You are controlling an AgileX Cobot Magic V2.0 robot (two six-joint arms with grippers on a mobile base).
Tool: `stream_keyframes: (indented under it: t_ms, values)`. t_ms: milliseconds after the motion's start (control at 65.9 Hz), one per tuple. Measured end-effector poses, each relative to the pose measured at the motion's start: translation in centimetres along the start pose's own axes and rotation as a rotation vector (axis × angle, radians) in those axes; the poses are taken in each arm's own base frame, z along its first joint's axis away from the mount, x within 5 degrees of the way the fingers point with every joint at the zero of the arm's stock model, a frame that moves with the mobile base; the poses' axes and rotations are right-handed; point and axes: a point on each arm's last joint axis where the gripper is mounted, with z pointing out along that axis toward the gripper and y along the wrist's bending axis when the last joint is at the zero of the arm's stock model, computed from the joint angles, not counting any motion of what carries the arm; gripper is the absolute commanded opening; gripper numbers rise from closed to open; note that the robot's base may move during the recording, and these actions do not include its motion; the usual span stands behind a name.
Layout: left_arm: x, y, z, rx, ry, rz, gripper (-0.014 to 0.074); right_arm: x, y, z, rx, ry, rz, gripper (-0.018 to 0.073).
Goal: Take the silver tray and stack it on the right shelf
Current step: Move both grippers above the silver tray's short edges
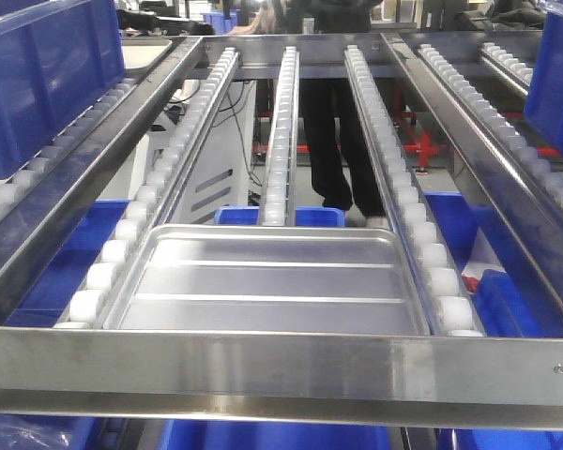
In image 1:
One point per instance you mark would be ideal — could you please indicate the far left roller track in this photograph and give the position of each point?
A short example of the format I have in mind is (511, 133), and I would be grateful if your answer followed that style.
(24, 180)

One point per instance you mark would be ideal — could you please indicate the small blue bin below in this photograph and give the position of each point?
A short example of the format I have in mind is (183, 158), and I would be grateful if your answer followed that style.
(306, 216)

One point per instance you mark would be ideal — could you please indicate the red metal floor frame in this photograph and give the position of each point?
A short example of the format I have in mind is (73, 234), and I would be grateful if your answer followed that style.
(422, 145)

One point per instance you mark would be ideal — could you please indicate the right steel divider rail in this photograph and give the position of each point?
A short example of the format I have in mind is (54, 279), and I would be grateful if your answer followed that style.
(519, 217)

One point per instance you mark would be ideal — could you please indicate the steel divider rail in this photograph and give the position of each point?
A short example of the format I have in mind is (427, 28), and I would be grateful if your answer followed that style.
(35, 228)
(519, 217)

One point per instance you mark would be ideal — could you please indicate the blue bin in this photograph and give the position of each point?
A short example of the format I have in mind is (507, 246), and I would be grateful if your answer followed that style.
(505, 295)
(57, 58)
(49, 297)
(544, 103)

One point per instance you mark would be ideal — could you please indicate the blue bin upper right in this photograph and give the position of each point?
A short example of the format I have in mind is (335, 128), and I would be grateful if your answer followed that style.
(544, 103)

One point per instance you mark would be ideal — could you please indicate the outermost right roller track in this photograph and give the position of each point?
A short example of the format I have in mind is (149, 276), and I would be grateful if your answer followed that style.
(516, 73)

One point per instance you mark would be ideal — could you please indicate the right white roller track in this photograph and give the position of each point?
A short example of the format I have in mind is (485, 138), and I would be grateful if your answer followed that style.
(444, 300)

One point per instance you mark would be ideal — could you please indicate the left white roller track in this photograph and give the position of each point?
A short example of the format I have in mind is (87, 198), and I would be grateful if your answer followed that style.
(147, 208)

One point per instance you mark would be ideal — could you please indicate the silver ribbed metal tray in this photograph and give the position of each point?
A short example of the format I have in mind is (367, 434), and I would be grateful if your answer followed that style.
(269, 279)

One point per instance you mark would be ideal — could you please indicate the steel shelf front bar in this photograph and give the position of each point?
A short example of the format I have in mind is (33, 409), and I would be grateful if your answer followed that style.
(430, 382)

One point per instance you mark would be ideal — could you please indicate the white equipment cabinet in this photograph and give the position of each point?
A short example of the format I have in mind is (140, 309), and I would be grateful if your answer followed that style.
(221, 174)

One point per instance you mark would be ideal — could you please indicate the far right roller track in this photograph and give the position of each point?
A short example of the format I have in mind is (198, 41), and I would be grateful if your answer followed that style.
(482, 109)

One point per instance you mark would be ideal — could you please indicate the person in black trousers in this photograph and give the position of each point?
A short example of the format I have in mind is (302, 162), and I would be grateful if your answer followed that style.
(342, 172)

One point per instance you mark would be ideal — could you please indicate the blue bin lower left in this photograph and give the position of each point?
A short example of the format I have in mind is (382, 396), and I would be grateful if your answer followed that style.
(49, 297)

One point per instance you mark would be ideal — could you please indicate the beige tray far left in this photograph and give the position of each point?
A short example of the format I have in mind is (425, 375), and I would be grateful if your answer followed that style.
(142, 53)

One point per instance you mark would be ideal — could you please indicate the left steel divider rail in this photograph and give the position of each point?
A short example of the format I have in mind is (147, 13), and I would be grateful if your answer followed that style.
(35, 228)

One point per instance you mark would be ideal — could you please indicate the blue bin lower right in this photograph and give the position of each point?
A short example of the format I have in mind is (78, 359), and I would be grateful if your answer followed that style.
(505, 295)

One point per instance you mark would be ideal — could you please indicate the blue bin upper left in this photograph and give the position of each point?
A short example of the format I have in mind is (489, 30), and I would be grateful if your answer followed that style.
(57, 58)

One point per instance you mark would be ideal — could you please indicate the middle white roller track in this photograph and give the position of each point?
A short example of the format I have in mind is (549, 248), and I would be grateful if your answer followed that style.
(277, 207)

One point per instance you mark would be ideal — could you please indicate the white roller track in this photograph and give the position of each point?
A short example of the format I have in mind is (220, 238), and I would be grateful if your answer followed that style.
(147, 208)
(444, 300)
(277, 207)

